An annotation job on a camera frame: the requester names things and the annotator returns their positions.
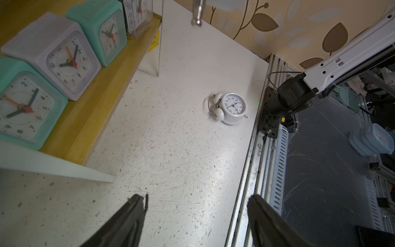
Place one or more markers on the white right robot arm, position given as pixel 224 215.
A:
pixel 296 93

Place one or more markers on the metal rail base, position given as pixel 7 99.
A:
pixel 263 174

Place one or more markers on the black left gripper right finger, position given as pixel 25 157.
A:
pixel 268 228

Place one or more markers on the teal square alarm clock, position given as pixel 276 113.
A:
pixel 30 105

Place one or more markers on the yellow power socket cube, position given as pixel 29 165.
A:
pixel 155 42

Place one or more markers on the white square alarm clock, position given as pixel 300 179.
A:
pixel 58 49

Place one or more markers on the clear square alarm clock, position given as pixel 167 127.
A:
pixel 138 15

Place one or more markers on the white round clock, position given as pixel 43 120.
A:
pixel 229 108

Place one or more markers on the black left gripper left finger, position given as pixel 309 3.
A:
pixel 124 228

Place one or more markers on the wooden two-tier shelf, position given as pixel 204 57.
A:
pixel 82 123

